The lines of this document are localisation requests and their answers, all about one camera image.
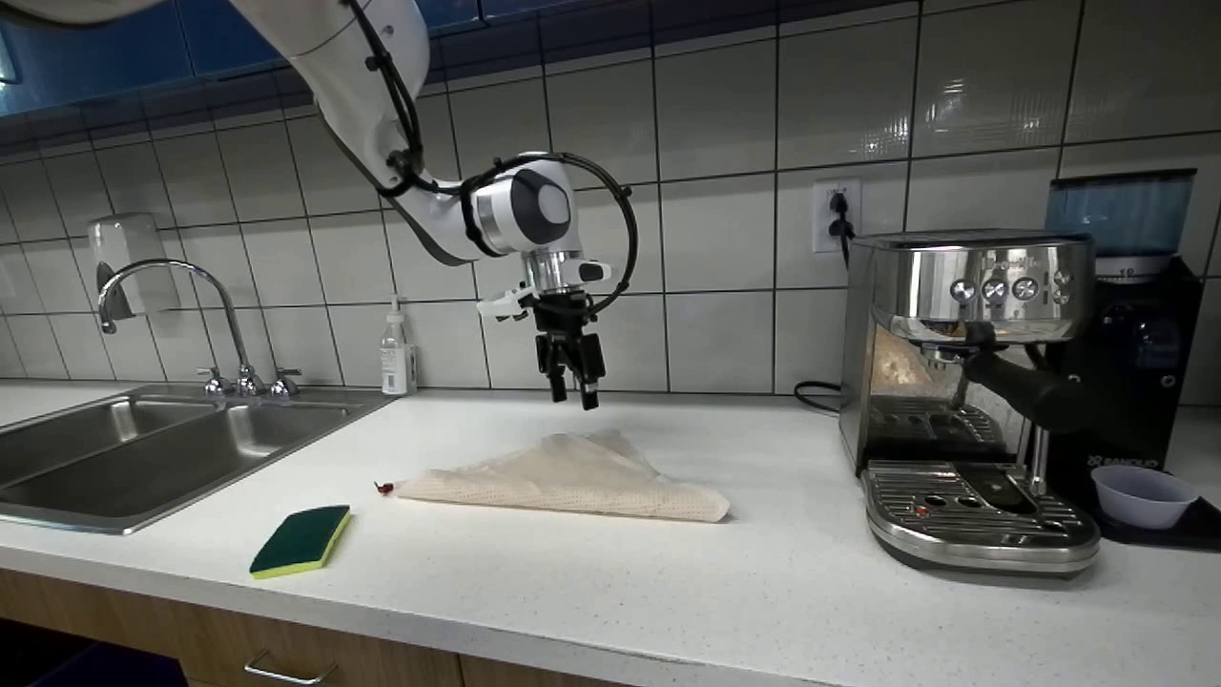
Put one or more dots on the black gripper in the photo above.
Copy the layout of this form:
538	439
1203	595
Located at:
564	313

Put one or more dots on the beige waffle weave towel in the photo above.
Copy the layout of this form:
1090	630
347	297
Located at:
575	481

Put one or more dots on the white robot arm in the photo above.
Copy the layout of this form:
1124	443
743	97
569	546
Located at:
346	78

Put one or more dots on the clear soap pump bottle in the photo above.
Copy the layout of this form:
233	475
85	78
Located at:
396	363

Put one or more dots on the green and yellow sponge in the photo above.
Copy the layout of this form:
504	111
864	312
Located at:
299	539

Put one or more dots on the chrome faucet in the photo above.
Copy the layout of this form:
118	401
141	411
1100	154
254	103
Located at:
193	273

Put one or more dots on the stainless steel espresso machine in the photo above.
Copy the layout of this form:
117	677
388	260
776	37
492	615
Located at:
968	383

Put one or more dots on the stainless steel sink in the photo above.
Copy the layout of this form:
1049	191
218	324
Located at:
139	460

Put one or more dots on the wooden base cabinet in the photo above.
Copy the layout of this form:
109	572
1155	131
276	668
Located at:
127	623

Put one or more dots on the blue upper cabinet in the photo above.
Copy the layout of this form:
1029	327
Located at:
127	63

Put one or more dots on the black coffee grinder blue hopper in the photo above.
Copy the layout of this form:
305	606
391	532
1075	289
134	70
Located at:
1138	346

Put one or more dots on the translucent plastic cup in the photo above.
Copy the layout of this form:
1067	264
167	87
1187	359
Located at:
1143	497

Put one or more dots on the white wall outlet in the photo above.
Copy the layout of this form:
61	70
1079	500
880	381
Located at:
838	215

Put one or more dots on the clear wall dispenser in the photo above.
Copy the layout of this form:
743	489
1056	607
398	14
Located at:
134	252

